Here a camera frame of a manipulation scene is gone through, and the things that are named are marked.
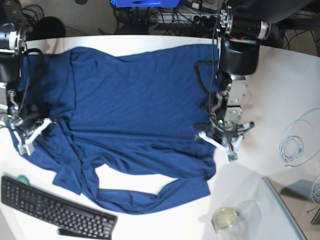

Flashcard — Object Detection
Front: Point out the clear glass jar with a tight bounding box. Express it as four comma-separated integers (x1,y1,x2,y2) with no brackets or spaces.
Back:
211,200,262,240

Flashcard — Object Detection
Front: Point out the black computer keyboard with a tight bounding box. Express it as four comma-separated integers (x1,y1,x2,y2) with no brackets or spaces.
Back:
1,176,118,240

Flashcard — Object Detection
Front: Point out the black round stool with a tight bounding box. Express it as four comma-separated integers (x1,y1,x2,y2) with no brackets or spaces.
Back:
32,16,66,40

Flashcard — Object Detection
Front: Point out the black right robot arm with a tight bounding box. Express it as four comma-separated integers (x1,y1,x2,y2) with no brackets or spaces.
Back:
0,0,45,136

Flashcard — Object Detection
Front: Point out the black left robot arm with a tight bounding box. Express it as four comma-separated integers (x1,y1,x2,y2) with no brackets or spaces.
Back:
194,0,320,147

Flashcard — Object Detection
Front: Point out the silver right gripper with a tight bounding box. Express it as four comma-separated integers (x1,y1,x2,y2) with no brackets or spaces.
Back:
0,83,45,137

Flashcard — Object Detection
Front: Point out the green tape roll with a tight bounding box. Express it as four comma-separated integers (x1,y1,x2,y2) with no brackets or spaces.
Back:
15,175,30,186

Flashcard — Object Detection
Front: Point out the coiled white cable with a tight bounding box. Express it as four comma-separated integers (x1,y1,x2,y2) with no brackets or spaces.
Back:
278,107,320,168

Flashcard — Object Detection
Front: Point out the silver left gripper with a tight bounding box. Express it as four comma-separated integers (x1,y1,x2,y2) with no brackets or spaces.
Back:
193,72,248,131

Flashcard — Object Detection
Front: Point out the blue box with hole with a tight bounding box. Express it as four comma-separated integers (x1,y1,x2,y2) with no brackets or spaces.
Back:
110,0,180,8

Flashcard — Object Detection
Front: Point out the white camera bracket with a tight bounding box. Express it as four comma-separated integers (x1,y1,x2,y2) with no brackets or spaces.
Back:
195,121,255,163
9,117,56,156

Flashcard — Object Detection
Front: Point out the dark blue t-shirt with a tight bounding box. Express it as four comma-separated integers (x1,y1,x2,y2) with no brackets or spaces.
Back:
23,44,216,215

